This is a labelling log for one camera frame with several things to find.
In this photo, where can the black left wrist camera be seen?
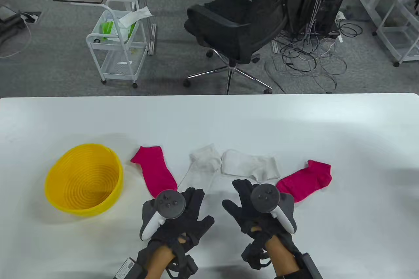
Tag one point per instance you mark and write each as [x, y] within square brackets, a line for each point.
[127, 269]

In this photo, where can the white sock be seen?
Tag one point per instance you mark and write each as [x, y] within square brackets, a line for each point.
[242, 164]
[204, 159]

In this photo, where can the person's left hand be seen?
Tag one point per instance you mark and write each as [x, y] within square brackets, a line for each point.
[193, 223]

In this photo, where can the black office chair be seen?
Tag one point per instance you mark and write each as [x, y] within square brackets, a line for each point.
[229, 20]

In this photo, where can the black equipment pile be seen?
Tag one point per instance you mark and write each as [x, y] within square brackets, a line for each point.
[8, 27]

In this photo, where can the green packet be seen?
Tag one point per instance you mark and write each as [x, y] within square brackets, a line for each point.
[107, 28]

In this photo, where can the person's left forearm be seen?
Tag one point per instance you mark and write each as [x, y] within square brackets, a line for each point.
[158, 262]

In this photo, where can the white power strip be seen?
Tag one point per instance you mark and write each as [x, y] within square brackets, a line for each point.
[340, 15]

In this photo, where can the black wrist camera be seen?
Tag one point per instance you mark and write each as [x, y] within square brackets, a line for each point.
[311, 266]
[127, 269]

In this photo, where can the white metal rack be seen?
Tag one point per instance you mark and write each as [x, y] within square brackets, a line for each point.
[389, 42]

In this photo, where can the pink sock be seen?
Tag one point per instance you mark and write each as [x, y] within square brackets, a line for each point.
[304, 181]
[154, 171]

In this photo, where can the person's right hand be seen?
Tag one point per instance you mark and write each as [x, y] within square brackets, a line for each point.
[244, 215]

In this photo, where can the white paper sheet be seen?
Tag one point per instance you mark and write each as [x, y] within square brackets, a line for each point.
[137, 15]

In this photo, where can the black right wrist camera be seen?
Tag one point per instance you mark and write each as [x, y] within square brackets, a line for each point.
[311, 266]

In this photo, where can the white desk leg frame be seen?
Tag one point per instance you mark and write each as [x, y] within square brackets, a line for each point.
[368, 6]

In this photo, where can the person's right forearm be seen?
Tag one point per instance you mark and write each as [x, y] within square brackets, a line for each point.
[281, 259]

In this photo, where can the floor outlet box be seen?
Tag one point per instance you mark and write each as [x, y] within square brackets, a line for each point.
[31, 17]

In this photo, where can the grey white right hand controller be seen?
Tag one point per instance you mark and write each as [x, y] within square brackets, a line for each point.
[265, 197]

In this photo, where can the yellow ribbed basket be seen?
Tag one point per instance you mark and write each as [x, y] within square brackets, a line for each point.
[85, 187]

